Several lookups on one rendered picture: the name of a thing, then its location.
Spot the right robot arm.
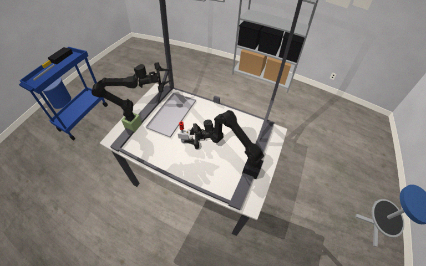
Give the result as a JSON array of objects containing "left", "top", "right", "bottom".
[{"left": 92, "top": 64, "right": 158, "bottom": 122}]

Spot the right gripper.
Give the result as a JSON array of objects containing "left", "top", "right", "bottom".
[{"left": 147, "top": 62, "right": 173, "bottom": 92}]

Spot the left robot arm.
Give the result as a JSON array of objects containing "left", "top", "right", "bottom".
[{"left": 194, "top": 110, "right": 264, "bottom": 170}]

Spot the red screwdriver handle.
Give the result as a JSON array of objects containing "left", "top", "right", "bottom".
[{"left": 179, "top": 121, "right": 184, "bottom": 133}]

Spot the grey metal bracket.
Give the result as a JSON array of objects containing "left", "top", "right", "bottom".
[{"left": 177, "top": 130, "right": 190, "bottom": 140}]

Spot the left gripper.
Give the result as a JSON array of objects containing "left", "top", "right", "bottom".
[{"left": 184, "top": 123, "right": 206, "bottom": 149}]

